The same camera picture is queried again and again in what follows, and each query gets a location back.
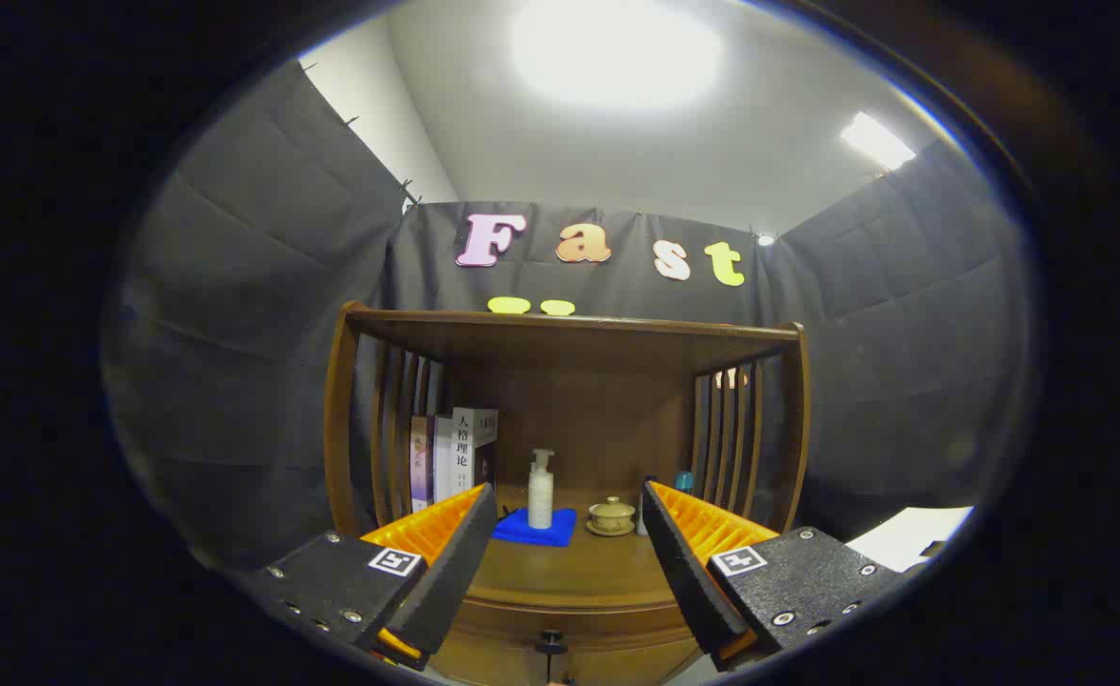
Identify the blue folded cloth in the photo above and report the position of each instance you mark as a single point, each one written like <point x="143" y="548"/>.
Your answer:
<point x="512" y="529"/>

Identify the grey portrait cover book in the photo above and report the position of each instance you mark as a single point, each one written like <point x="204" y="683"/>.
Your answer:
<point x="472" y="443"/>

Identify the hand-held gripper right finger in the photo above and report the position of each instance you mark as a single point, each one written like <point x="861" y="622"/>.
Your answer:
<point x="684" y="572"/>

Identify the clear blue bottle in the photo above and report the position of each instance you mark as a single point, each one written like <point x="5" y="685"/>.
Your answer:
<point x="683" y="481"/>

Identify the thin white book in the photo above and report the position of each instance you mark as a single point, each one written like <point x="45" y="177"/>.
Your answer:
<point x="442" y="457"/>

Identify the purple spine book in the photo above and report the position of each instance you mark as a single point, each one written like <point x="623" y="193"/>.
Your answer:
<point x="420" y="467"/>

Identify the brown wooden cabinet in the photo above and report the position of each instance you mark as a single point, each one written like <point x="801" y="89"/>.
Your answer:
<point x="570" y="400"/>

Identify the white pump bottle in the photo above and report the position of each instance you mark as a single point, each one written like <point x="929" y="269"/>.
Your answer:
<point x="540" y="500"/>

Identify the white box unit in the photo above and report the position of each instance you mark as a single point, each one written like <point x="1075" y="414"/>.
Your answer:
<point x="903" y="534"/>

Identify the white bottle with blue cap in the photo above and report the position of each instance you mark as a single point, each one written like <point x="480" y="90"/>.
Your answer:
<point x="641" y="514"/>

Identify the beige lidded teacup with saucer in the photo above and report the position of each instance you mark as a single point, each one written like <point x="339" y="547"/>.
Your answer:
<point x="610" y="516"/>

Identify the wooden drawer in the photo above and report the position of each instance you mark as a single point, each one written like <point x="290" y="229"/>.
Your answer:
<point x="608" y="657"/>

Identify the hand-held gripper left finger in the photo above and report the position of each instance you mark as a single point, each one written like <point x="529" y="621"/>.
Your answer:
<point x="450" y="572"/>

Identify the rectangular ceiling lamp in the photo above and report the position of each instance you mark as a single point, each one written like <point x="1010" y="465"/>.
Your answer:
<point x="876" y="141"/>

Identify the wooden countertop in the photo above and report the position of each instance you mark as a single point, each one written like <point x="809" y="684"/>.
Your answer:
<point x="570" y="572"/>

